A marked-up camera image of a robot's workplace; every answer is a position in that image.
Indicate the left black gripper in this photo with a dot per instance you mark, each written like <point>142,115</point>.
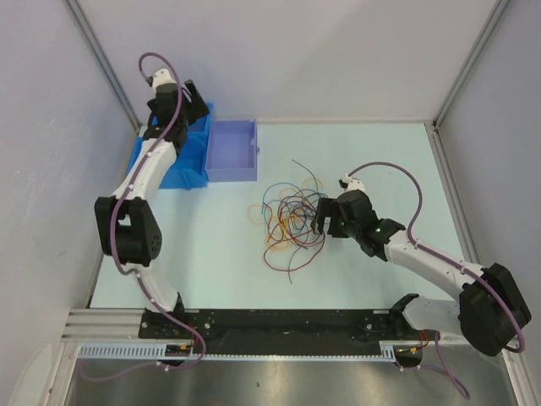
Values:
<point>198,108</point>

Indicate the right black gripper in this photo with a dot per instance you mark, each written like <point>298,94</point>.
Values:
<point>327,208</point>

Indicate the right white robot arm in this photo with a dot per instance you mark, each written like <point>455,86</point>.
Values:
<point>484,304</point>

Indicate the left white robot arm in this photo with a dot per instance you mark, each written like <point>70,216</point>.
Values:
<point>171,155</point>

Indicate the rear blue plastic bin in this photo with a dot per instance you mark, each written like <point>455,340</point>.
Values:
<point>201,128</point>

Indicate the blue plastic bin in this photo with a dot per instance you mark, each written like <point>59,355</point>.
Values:
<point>188,171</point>
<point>201,128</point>

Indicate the lavender plastic tray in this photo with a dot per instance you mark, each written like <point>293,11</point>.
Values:
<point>232,151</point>

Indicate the front blue plastic bin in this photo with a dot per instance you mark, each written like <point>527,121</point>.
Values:
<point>188,171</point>

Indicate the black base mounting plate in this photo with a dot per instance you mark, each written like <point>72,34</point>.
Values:
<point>300,332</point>

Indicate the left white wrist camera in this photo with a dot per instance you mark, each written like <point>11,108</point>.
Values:
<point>161,77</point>

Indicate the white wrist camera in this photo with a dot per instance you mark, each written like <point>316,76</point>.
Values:
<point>161,77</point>
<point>348,183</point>

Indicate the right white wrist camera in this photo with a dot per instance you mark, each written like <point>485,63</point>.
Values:
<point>348,183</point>

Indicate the grey slotted cable duct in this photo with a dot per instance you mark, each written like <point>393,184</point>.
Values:
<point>384,352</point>

